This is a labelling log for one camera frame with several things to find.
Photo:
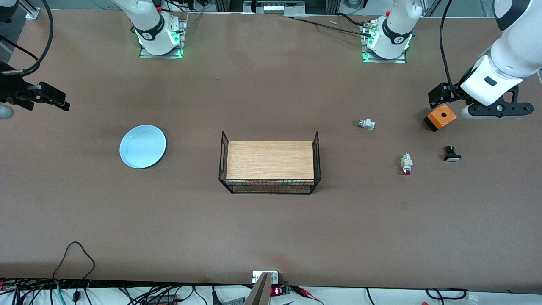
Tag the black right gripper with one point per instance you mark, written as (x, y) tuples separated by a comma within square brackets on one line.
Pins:
[(12, 90)]

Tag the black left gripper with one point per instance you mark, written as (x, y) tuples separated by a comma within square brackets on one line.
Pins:
[(454, 93)]

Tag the red push button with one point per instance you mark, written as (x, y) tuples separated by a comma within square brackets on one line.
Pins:
[(407, 163)]

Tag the light blue round plate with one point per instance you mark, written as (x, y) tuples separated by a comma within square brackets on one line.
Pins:
[(142, 146)]

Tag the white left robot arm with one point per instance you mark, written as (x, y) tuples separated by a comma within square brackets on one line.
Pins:
[(514, 46)]

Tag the orange button box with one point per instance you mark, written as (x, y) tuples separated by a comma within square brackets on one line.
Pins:
[(441, 117)]

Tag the black push button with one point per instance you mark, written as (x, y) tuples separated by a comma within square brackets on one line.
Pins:
[(451, 154)]

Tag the small white green connector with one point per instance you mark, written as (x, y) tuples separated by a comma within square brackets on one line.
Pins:
[(366, 124)]

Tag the wooden board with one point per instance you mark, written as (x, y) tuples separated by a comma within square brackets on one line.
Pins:
[(270, 160)]

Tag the red digit display module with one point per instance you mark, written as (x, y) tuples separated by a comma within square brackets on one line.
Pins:
[(277, 290)]

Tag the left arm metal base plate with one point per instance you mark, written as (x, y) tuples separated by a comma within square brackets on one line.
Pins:
[(383, 60)]

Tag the aluminium frame profile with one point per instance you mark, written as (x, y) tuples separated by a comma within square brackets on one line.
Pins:
[(32, 9)]

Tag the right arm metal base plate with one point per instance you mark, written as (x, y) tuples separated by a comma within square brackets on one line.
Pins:
[(169, 51)]

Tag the silver camera bracket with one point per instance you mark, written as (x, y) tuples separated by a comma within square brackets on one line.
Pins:
[(258, 275)]

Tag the grey camera bar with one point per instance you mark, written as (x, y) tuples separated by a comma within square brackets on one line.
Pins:
[(259, 292)]

